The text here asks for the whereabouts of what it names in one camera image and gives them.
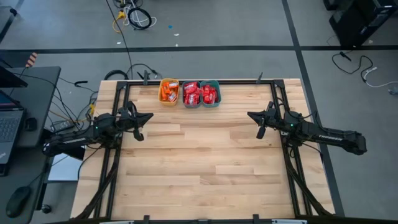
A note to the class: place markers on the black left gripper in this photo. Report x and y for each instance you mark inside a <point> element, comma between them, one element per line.
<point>127,119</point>

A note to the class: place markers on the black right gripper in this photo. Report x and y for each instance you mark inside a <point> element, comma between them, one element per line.
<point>273,118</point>

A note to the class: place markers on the yellow plastic bin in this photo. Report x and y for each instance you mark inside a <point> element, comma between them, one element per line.
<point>159,93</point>

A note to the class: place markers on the grey-blue plastic bin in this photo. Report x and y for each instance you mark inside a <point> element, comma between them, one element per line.
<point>183,96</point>

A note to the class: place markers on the teal plastic bin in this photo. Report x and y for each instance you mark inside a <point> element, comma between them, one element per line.
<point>219,93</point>

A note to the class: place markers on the red KitKat bar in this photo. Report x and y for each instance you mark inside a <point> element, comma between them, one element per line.
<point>206,90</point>
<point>207,99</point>
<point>214,95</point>

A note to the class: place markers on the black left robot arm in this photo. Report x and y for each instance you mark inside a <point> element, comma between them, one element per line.
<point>71,141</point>

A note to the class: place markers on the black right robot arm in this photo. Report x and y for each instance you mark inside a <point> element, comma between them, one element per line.
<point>326,137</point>

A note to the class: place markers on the white flat panel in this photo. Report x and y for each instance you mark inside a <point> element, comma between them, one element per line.
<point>62,168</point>

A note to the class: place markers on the black desk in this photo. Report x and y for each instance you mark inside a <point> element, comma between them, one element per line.
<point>40,93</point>

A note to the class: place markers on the black round caster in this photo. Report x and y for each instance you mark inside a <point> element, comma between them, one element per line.
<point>46,209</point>

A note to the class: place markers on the dark laptop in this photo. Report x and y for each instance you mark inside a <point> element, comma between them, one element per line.
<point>9,127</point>

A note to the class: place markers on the black desk monitor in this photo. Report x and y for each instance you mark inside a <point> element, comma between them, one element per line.
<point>11,79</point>

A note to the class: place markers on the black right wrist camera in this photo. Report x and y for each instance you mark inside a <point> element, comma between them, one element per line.
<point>261,133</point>

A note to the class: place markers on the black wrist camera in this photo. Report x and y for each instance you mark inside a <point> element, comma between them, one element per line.
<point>138,135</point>
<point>261,133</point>

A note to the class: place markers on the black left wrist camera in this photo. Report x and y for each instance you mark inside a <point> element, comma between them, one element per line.
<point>138,135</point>

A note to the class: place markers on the black aluminium table frame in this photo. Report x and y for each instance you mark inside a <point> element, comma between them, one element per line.
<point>233,82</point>

